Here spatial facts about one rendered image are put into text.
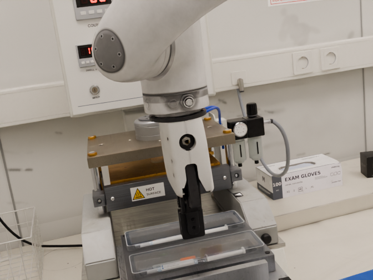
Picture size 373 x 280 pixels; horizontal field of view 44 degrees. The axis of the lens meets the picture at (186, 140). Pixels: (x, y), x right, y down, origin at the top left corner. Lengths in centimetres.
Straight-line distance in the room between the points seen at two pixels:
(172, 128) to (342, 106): 118
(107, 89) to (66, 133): 41
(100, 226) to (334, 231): 68
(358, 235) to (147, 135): 64
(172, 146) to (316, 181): 90
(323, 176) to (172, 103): 92
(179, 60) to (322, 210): 87
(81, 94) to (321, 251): 67
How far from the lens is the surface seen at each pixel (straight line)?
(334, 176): 144
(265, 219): 81
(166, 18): 46
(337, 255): 116
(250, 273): 60
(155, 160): 90
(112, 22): 49
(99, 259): 77
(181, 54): 54
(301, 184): 139
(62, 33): 101
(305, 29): 158
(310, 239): 124
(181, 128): 56
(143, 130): 87
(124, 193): 82
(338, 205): 135
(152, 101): 56
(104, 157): 82
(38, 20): 137
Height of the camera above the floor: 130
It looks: 13 degrees down
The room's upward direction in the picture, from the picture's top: 7 degrees counter-clockwise
